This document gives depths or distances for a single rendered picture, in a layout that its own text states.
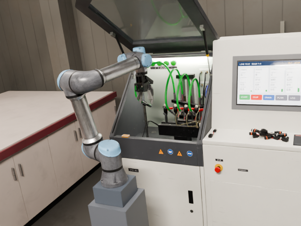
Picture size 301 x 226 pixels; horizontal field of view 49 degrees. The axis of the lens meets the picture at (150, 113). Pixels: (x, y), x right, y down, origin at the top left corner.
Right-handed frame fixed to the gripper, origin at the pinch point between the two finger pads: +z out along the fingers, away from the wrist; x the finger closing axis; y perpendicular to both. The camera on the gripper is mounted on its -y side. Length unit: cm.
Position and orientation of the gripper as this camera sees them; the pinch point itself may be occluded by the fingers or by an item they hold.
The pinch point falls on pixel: (146, 102)
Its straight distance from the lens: 213.1
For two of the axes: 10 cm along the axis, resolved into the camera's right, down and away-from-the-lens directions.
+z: 1.1, 9.5, 3.0
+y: -4.3, 3.2, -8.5
